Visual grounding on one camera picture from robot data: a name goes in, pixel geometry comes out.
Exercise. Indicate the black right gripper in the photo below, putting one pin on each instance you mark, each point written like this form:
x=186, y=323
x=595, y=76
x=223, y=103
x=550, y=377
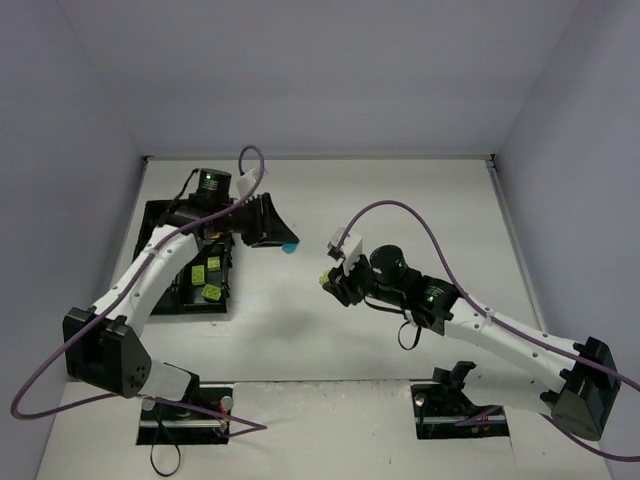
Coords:
x=341, y=284

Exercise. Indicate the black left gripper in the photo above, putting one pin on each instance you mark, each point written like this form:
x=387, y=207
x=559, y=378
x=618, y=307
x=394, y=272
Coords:
x=261, y=218

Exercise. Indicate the teal lego brick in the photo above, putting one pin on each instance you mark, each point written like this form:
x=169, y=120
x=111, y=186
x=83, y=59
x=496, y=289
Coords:
x=290, y=248

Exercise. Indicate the pale green brick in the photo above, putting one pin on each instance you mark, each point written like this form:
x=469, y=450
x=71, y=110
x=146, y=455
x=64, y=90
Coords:
x=325, y=277

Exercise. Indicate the light green small lego brick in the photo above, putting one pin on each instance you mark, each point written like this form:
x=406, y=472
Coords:
x=213, y=263

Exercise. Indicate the green two-stud lego brick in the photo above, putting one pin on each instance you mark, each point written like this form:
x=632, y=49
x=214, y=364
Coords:
x=198, y=275

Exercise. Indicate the pale yellow sloped lego brick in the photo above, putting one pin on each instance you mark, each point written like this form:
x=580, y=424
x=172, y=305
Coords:
x=211, y=293

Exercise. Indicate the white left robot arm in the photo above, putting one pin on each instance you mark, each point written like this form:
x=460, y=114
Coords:
x=105, y=349

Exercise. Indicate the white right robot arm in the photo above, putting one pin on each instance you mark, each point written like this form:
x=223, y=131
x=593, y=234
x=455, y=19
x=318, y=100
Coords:
x=572, y=384

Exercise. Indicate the black divided sorting bin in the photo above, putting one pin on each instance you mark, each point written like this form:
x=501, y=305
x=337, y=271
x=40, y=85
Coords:
x=202, y=286

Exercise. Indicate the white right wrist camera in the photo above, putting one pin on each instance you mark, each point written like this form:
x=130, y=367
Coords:
x=346, y=248

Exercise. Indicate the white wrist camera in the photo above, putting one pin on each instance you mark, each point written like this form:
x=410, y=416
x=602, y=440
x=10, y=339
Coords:
x=346, y=248
x=248, y=183

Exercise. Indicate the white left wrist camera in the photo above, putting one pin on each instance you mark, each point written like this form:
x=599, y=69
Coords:
x=248, y=183

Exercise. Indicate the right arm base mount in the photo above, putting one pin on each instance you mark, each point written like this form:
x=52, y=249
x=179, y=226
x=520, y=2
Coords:
x=442, y=411

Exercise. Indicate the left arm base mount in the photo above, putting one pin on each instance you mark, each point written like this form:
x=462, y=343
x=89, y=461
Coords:
x=170, y=425

